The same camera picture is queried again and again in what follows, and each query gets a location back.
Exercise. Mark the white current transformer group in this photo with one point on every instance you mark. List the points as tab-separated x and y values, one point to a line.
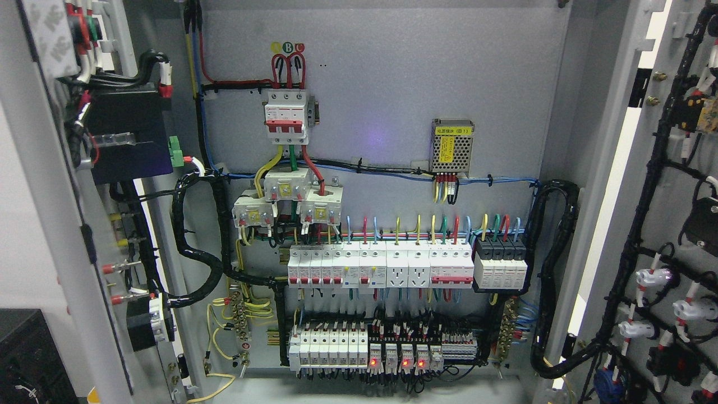
281	187

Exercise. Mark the black surge protector block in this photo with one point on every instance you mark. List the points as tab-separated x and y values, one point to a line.
500	266

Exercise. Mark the red white main breaker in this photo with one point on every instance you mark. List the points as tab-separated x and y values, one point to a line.
289	116

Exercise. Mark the relay row with red LEDs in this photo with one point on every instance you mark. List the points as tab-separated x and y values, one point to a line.
397	359

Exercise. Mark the white socket breaker row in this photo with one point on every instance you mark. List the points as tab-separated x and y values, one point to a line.
380	264

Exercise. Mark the metal mesh power supply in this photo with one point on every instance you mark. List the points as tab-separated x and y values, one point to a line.
452	142

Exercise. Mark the white mini breaker row bottom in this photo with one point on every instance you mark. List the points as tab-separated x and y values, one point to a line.
327	348

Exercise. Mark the grey cabinet door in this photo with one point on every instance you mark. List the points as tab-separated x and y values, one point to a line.
626	268
56	232

